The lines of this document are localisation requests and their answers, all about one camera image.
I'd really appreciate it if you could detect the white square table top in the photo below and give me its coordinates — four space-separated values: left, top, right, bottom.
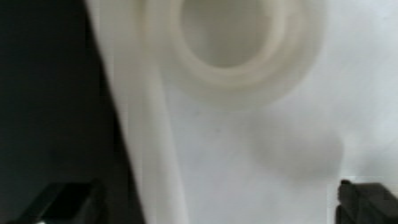
85 0 398 224

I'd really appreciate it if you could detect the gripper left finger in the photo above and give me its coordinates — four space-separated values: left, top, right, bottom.
10 180 105 224

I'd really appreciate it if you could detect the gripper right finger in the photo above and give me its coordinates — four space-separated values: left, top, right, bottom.
336 180 398 224

